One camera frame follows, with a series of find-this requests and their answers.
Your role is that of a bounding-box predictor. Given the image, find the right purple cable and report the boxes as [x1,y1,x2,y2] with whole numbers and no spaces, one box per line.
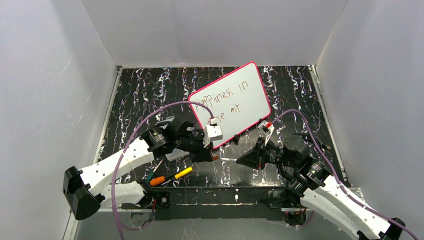
[269,108,420,240]

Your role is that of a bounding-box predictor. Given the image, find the green handled screwdriver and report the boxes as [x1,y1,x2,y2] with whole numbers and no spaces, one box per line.
[145,159,164,182]

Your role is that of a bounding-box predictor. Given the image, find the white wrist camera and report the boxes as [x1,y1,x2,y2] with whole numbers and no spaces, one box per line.
[257,120,275,146]
[203,117,223,147]

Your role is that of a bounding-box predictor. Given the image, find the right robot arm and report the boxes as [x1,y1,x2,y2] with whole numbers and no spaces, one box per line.
[236,135,405,240]

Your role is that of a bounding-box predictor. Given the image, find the wire whiteboard stand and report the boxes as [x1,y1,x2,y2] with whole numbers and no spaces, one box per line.
[231,118,265,145]

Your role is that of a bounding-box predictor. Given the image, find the aluminium frame rail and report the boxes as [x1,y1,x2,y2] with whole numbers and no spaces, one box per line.
[62,187,377,240]

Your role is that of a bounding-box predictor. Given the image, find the purple cable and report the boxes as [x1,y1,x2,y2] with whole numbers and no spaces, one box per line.
[111,100,216,240]
[269,108,420,240]

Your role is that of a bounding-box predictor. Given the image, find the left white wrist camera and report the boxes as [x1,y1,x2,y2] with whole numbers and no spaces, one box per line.
[203,117,223,147]

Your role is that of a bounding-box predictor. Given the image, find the pink framed whiteboard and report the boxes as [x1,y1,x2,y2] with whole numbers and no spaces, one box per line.
[188,61,272,149]

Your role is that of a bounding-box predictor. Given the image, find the yellow handled screwdriver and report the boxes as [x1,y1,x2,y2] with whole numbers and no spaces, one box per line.
[160,166,193,186]

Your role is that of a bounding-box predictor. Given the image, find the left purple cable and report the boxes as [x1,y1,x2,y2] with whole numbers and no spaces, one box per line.
[111,100,216,240]

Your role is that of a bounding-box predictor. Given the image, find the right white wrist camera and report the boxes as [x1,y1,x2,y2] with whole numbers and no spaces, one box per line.
[257,120,275,146]

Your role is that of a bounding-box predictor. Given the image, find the clear plastic screw box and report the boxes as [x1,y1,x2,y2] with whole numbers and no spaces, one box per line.
[165,148,190,162]

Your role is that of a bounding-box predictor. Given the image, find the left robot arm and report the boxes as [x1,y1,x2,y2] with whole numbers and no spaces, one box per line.
[62,120,223,220]

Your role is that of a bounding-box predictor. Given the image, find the white marker pen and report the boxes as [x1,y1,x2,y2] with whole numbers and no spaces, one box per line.
[219,157,237,162]

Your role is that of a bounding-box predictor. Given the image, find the orange handled screwdriver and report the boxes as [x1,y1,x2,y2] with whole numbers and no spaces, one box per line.
[149,175,175,187]

